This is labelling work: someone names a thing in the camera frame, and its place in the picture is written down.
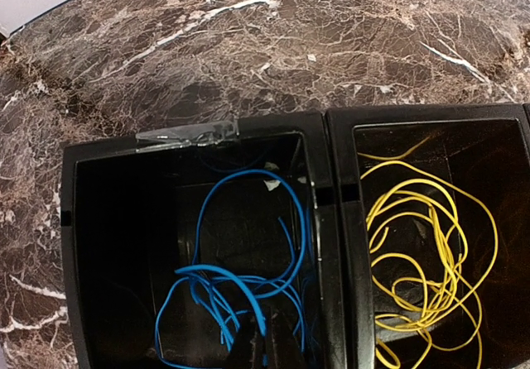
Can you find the black three-compartment bin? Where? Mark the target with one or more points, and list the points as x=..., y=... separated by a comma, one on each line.
x=355, y=238

